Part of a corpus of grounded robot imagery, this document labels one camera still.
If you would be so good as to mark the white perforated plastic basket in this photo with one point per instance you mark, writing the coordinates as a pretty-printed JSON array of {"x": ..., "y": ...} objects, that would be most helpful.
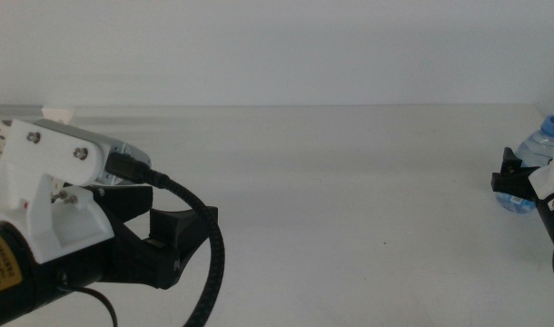
[{"x": 56, "y": 114}]

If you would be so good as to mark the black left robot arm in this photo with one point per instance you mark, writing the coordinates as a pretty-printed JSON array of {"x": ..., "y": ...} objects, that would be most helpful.
[{"x": 13, "y": 290}]

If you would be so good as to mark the clear water bottle blue cap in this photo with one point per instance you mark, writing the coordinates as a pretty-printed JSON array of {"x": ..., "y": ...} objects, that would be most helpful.
[{"x": 536, "y": 150}]

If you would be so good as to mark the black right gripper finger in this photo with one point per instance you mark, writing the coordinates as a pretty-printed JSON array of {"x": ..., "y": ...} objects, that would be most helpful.
[{"x": 511, "y": 162}]

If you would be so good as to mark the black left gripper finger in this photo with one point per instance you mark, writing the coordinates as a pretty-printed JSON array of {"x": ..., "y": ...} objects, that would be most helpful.
[
  {"x": 181, "y": 229},
  {"x": 127, "y": 202}
]

